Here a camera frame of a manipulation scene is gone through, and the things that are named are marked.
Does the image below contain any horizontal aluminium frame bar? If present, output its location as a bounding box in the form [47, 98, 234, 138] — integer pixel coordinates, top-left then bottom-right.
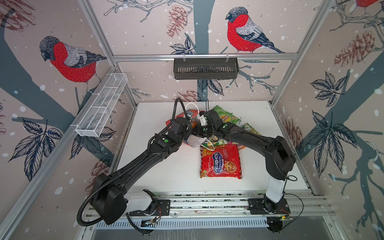
[113, 53, 298, 63]

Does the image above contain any red snack bag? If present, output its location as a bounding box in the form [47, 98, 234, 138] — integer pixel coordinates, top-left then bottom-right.
[200, 145, 243, 179]

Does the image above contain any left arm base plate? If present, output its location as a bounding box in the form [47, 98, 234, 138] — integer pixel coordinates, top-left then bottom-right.
[129, 200, 171, 217]

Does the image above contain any green yellow candy packet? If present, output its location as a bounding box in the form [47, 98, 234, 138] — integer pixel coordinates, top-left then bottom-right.
[241, 123, 260, 135]
[209, 136, 228, 146]

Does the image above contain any orange candy snack packet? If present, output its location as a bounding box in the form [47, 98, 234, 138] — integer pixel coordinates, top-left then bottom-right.
[232, 143, 246, 151]

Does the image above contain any white wire mesh shelf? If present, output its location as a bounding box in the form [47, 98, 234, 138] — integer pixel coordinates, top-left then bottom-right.
[76, 73, 128, 138]

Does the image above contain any red paper gift bag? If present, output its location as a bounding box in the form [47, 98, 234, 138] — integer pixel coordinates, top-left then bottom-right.
[166, 101, 215, 152]

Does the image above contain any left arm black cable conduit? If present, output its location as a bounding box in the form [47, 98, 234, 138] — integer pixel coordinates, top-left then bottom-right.
[76, 97, 190, 235]

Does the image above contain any green chips bag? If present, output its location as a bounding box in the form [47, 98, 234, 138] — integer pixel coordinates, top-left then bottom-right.
[214, 106, 241, 125]

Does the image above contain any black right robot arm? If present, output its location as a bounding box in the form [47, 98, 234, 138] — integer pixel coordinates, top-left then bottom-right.
[193, 110, 296, 214]

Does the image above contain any black hanging basket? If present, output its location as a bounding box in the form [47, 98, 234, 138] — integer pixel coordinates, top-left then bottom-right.
[174, 58, 239, 80]

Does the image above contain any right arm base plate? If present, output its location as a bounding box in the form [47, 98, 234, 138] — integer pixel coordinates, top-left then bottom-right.
[247, 198, 291, 215]

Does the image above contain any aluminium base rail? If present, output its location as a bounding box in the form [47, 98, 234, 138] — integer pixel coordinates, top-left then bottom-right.
[96, 190, 335, 230]

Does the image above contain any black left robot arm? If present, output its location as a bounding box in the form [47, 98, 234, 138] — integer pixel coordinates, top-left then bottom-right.
[77, 117, 192, 226]

